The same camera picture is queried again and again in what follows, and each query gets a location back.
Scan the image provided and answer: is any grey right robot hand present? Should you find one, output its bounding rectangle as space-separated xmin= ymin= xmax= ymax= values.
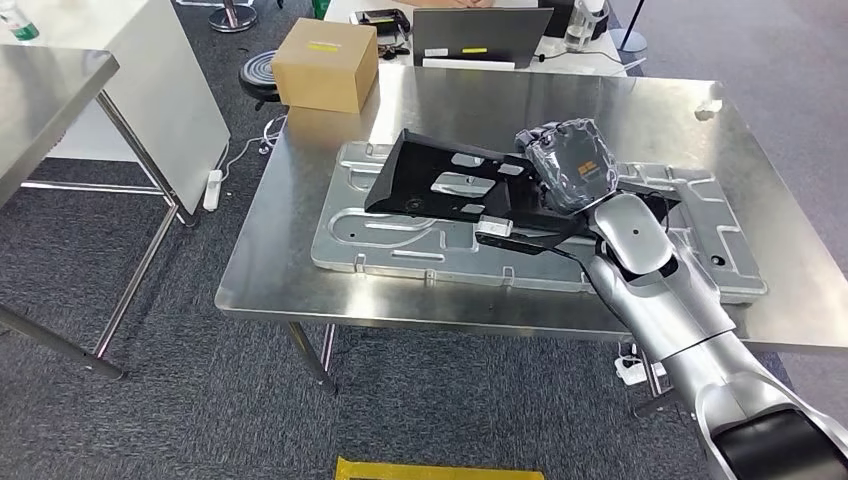
xmin=515 ymin=117 xmax=621 ymax=217

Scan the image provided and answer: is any black plastic plate frame part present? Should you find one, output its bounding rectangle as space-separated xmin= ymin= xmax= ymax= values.
xmin=364 ymin=129 xmax=684 ymax=234

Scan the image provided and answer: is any stainless steel workbench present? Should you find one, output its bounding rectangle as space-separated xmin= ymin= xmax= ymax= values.
xmin=213 ymin=64 xmax=848 ymax=399

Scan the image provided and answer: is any white desk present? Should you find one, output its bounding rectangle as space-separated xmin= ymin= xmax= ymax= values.
xmin=324 ymin=0 xmax=627 ymax=78

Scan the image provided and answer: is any clear water bottle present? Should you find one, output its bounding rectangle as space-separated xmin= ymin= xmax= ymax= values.
xmin=566 ymin=0 xmax=609 ymax=53

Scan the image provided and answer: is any black box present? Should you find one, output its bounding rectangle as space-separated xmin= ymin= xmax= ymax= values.
xmin=537 ymin=0 xmax=578 ymax=38

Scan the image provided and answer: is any grey laptop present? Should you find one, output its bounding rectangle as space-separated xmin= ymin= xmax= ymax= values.
xmin=411 ymin=7 xmax=554 ymax=71

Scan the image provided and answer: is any stamped grey metal panel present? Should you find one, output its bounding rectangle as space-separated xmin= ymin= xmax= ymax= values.
xmin=311 ymin=140 xmax=768 ymax=305

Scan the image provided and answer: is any white power strip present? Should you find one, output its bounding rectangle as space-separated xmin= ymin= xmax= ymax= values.
xmin=202 ymin=170 xmax=224 ymax=213
xmin=614 ymin=344 xmax=668 ymax=388

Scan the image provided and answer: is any black handheld device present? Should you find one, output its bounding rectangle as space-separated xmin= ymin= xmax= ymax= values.
xmin=351 ymin=8 xmax=412 ymax=36

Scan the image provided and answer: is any brown cardboard box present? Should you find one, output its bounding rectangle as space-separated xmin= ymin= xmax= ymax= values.
xmin=271 ymin=17 xmax=379 ymax=115

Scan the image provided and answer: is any black round stool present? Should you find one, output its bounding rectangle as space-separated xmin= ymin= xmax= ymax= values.
xmin=238 ymin=49 xmax=284 ymax=111

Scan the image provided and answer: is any yellow floor tape outline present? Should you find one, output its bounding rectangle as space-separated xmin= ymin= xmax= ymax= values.
xmin=334 ymin=457 xmax=546 ymax=480

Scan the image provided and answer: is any chrome stanchion base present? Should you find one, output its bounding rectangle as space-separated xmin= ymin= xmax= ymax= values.
xmin=208 ymin=0 xmax=260 ymax=34

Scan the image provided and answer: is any white board panel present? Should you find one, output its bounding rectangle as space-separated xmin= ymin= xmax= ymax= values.
xmin=0 ymin=0 xmax=231 ymax=217

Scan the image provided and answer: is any stainless steel side table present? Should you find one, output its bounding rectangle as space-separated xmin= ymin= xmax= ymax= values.
xmin=0 ymin=44 xmax=183 ymax=382

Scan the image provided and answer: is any green capped bottle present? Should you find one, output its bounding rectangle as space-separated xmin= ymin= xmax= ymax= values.
xmin=0 ymin=0 xmax=40 ymax=42

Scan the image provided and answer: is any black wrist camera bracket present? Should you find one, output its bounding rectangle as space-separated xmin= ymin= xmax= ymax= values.
xmin=475 ymin=225 xmax=598 ymax=261

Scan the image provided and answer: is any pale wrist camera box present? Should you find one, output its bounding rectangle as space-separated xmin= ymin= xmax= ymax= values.
xmin=476 ymin=215 xmax=515 ymax=239

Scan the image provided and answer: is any grey stanchion post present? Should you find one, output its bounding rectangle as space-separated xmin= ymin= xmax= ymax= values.
xmin=609 ymin=0 xmax=649 ymax=54

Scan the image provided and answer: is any white power cable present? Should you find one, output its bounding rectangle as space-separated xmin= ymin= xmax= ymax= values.
xmin=221 ymin=114 xmax=287 ymax=181

